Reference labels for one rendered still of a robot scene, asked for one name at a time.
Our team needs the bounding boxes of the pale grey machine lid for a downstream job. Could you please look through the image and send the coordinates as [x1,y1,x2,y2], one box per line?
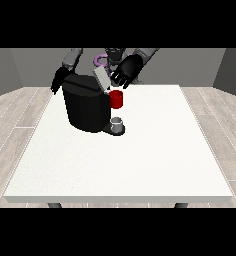
[92,65,111,92]

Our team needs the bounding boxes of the red pod holder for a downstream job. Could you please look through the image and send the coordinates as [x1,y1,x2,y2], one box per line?
[109,89,124,110]

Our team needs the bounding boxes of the black coffee machine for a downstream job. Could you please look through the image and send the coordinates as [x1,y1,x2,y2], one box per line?
[61,73,126,137]

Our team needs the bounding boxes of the grey robot trunk purple rings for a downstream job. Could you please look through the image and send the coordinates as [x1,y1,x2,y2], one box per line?
[93,48,128,72]

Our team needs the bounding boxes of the small grey cup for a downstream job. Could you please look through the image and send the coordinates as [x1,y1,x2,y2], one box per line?
[110,116,125,133]

